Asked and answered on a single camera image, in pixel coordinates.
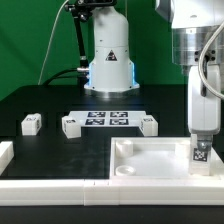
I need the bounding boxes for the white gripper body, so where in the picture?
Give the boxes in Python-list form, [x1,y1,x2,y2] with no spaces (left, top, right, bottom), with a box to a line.
[188,66,221,135]

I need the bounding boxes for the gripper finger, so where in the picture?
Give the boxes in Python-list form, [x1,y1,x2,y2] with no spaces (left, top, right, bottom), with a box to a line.
[197,135,213,151]

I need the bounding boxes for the white square tabletop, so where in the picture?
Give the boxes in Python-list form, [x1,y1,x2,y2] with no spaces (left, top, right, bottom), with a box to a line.
[109,137,224,180]

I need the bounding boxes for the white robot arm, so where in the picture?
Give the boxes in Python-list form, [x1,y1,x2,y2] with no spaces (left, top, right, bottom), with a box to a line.
[84,0,224,151]

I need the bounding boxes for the paper sheet with markers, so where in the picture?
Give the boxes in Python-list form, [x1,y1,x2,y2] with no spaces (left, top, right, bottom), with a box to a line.
[69,111,146,127]

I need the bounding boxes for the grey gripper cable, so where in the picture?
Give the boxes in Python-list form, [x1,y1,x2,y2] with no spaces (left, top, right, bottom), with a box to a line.
[197,24,224,101]

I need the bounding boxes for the white fence front wall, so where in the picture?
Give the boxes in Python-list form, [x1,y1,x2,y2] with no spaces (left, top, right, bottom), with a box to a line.
[0,180,224,206]

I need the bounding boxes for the white fence wall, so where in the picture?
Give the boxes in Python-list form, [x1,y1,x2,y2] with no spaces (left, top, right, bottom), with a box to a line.
[0,180,224,206]
[0,141,14,175]

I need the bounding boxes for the black cables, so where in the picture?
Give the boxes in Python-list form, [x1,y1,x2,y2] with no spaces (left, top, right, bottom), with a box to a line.
[43,67,88,87]

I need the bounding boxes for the black camera stand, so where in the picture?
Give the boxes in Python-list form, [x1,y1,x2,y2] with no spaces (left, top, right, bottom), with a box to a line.
[65,0,117,87]

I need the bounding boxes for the white cable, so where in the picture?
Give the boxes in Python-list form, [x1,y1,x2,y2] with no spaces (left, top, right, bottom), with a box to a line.
[37,0,70,86]

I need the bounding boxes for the white fence left wall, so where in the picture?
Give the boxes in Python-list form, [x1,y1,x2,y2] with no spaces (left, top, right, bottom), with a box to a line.
[0,141,14,175]

